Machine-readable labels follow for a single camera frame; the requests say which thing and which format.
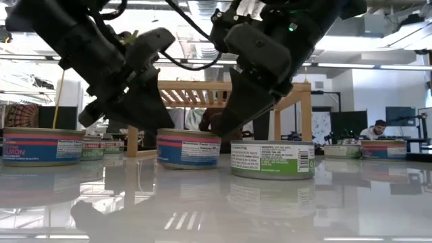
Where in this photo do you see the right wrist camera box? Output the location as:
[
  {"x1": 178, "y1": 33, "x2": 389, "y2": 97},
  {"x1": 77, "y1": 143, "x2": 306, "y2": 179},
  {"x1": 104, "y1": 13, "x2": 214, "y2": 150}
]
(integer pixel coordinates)
[{"x1": 209, "y1": 6, "x2": 246, "y2": 53}]

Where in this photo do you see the yellow tag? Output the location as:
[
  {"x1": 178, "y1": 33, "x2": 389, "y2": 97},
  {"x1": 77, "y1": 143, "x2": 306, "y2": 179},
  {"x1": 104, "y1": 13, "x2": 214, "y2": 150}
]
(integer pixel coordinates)
[{"x1": 119, "y1": 30, "x2": 140, "y2": 45}]

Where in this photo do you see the black right camera cable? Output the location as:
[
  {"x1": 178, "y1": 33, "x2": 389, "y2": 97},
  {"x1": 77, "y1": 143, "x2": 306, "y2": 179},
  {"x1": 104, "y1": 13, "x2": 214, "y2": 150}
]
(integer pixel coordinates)
[{"x1": 163, "y1": 0, "x2": 213, "y2": 41}]

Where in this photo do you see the ceiling light strip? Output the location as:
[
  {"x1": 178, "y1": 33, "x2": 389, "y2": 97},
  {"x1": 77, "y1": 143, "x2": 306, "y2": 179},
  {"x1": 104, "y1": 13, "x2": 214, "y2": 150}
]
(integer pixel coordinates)
[
  {"x1": 317, "y1": 62, "x2": 376, "y2": 69},
  {"x1": 379, "y1": 64, "x2": 432, "y2": 72}
]

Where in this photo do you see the black stand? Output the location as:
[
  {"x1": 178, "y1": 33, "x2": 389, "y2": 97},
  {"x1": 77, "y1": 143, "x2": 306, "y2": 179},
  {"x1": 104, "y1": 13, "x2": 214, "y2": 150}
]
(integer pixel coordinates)
[{"x1": 393, "y1": 112, "x2": 429, "y2": 144}]

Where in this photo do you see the salmon can blue red label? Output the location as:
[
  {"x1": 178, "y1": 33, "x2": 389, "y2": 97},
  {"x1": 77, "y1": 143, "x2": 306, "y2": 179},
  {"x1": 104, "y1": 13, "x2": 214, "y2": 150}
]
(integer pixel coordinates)
[
  {"x1": 1, "y1": 127, "x2": 85, "y2": 167},
  {"x1": 360, "y1": 139, "x2": 408, "y2": 161},
  {"x1": 156, "y1": 128, "x2": 222, "y2": 170}
]

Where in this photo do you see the yellow cable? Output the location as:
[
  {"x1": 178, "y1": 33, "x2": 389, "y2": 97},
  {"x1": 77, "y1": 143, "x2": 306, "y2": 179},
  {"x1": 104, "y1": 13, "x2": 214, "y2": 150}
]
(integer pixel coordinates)
[{"x1": 52, "y1": 69, "x2": 65, "y2": 130}]

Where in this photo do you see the wooden slatted shelf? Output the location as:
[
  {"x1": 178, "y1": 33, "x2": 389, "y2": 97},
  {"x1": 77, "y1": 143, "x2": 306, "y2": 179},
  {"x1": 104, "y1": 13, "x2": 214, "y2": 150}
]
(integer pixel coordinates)
[{"x1": 126, "y1": 80, "x2": 313, "y2": 161}]

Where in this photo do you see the red patterned cloth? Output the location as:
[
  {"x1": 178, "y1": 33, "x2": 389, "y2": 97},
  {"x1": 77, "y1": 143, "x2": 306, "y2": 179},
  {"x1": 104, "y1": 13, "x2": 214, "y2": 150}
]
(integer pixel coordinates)
[{"x1": 3, "y1": 103, "x2": 41, "y2": 128}]

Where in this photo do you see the silver ventilation duct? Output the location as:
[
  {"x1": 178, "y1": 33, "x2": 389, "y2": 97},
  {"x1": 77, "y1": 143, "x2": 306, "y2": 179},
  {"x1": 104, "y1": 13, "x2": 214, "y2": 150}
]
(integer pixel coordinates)
[{"x1": 198, "y1": 40, "x2": 222, "y2": 61}]

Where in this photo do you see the white poster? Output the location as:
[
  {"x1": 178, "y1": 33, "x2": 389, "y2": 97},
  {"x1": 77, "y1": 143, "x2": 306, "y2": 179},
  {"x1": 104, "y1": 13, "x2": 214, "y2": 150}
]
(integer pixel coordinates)
[{"x1": 312, "y1": 111, "x2": 332, "y2": 145}]

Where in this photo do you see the black left camera cable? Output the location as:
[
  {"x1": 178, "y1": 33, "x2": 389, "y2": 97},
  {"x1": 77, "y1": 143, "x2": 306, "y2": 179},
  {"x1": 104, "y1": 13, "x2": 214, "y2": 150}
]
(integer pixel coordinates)
[{"x1": 159, "y1": 49, "x2": 223, "y2": 72}]

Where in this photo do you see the black ceiling device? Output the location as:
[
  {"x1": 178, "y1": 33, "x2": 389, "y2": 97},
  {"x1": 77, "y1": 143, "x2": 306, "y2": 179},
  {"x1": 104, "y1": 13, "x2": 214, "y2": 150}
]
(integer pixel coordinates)
[{"x1": 0, "y1": 25, "x2": 14, "y2": 44}]

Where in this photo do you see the black camera cable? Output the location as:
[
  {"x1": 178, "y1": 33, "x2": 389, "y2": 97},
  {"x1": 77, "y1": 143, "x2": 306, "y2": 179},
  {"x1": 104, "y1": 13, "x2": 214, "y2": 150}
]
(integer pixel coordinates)
[
  {"x1": 163, "y1": 0, "x2": 213, "y2": 41},
  {"x1": 159, "y1": 49, "x2": 223, "y2": 72}
]

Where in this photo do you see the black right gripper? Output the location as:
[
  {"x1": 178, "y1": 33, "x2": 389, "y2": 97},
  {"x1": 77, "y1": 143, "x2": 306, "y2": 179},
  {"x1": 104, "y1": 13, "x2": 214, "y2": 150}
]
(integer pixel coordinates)
[{"x1": 211, "y1": 23, "x2": 293, "y2": 138}]

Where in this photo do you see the teal patterned cloth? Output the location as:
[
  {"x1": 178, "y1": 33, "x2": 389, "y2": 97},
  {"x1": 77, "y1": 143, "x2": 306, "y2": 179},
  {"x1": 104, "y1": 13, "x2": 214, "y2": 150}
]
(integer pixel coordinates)
[{"x1": 184, "y1": 107, "x2": 207, "y2": 131}]

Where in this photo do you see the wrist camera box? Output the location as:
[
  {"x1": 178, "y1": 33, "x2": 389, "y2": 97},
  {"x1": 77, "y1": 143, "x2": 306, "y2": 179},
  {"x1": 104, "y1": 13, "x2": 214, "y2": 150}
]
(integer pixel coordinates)
[
  {"x1": 126, "y1": 26, "x2": 176, "y2": 65},
  {"x1": 209, "y1": 6, "x2": 246, "y2": 53}
]

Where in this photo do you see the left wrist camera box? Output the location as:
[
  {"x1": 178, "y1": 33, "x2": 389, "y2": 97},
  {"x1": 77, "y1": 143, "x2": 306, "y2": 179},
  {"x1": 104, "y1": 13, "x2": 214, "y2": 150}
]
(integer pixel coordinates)
[{"x1": 126, "y1": 26, "x2": 176, "y2": 65}]

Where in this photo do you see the black panel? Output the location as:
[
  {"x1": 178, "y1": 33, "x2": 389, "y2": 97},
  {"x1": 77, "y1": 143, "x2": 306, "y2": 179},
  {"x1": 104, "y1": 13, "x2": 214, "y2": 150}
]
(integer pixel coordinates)
[
  {"x1": 252, "y1": 111, "x2": 271, "y2": 141},
  {"x1": 38, "y1": 106, "x2": 78, "y2": 131}
]

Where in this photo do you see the black screen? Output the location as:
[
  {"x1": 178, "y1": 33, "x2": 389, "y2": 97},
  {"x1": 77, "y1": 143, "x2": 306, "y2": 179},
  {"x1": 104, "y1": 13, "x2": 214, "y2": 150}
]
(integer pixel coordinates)
[{"x1": 330, "y1": 110, "x2": 369, "y2": 139}]

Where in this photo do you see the dark wall monitor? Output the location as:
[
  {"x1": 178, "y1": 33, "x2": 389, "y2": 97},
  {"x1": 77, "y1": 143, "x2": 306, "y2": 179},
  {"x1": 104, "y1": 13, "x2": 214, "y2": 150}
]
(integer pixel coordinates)
[{"x1": 385, "y1": 106, "x2": 416, "y2": 128}]

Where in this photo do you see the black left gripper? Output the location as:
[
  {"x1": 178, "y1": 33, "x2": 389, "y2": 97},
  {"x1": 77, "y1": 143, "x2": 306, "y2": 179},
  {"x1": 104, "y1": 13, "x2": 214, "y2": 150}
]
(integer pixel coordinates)
[{"x1": 69, "y1": 50, "x2": 176, "y2": 134}]

